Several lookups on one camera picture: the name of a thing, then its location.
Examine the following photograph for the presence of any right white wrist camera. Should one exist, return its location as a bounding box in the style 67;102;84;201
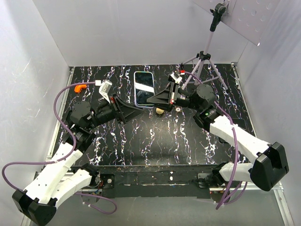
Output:
168;70;185;85

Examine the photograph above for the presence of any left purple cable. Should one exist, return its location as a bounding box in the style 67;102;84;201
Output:
1;81;118;214

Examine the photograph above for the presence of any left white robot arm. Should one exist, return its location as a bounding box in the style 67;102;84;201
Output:
12;95;143;226

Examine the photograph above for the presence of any perforated grey board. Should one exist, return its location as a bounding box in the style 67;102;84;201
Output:
193;0;280;46

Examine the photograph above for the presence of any purple cased smartphone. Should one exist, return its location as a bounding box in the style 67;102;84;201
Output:
134;71;155;108

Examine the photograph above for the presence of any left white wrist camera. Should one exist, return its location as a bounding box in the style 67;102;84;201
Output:
95;80;112;103

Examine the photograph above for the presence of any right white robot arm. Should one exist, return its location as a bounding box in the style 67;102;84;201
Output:
147;82;289;191

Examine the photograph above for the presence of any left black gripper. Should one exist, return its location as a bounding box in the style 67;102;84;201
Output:
86;93;144;130

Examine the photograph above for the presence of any purple cable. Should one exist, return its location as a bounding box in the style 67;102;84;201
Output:
184;72;247;210
1;81;118;214

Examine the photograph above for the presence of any black smartphone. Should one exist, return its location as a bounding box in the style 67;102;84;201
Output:
232;118;246;130

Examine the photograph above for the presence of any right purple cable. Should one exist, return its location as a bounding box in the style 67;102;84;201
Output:
184;72;247;210

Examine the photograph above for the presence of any cream toy microphone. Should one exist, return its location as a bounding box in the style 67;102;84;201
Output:
156;108;164;115

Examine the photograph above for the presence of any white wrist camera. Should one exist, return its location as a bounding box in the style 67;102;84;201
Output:
168;70;185;85
95;80;112;103

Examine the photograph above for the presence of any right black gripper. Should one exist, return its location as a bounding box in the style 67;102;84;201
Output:
146;81;202;112

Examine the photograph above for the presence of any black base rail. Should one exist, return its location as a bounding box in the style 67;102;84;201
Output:
96;165;225;201

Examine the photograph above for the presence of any orange curved plastic piece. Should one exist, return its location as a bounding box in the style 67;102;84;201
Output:
74;84;87;93

